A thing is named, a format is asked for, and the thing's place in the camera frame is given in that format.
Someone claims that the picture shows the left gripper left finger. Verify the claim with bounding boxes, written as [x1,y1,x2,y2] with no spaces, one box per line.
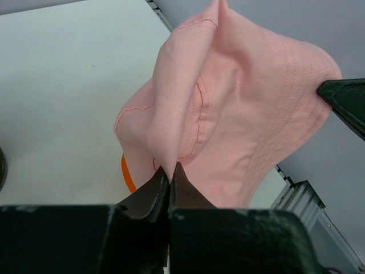
[1,168,169,273]

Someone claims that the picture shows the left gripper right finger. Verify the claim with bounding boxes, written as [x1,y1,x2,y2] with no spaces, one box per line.
[168,163,322,273]

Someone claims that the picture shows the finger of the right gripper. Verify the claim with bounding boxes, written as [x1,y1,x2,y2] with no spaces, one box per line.
[317,78,364,140]

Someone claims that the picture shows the orange cap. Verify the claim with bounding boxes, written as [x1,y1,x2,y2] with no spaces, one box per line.
[121,155,137,193]

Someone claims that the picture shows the pink cap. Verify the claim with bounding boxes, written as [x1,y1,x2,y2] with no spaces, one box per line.
[115,1,342,208]

